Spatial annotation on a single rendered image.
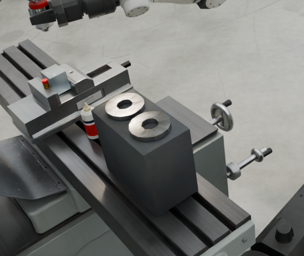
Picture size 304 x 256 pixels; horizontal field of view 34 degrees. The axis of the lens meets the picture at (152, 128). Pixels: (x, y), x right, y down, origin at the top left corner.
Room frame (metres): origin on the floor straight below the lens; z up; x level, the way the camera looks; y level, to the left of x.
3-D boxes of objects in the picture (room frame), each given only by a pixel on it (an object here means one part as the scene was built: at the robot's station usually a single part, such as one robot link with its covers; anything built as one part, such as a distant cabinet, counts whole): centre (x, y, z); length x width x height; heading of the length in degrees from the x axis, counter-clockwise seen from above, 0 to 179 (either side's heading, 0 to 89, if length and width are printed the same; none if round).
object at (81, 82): (1.27, 0.19, 0.99); 0.12 x 0.06 x 0.04; 30
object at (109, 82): (1.25, 0.22, 0.96); 0.35 x 0.15 x 0.11; 120
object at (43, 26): (1.19, 0.21, 1.23); 0.05 x 0.05 x 0.06
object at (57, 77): (1.24, 0.24, 1.01); 0.06 x 0.05 x 0.06; 30
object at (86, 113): (1.10, 0.16, 0.96); 0.04 x 0.04 x 0.11
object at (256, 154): (1.31, -0.32, 0.48); 0.22 x 0.06 x 0.06; 118
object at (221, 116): (1.42, -0.23, 0.60); 0.16 x 0.12 x 0.12; 118
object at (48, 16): (1.16, 0.21, 1.24); 0.06 x 0.02 x 0.03; 98
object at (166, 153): (0.88, 0.03, 1.00); 0.22 x 0.12 x 0.20; 28
